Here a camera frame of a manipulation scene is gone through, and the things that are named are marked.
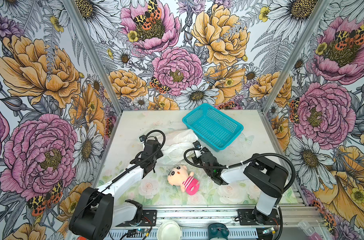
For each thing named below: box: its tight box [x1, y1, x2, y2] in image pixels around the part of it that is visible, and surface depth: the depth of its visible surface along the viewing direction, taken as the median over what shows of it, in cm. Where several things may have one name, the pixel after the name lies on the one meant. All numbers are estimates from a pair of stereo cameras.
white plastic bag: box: [155, 129, 199, 165], surface depth 90 cm
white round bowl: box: [157, 220, 182, 240], surface depth 71 cm
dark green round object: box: [208, 222, 230, 240], surface depth 65 cm
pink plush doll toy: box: [167, 165, 201, 196], surface depth 81 cm
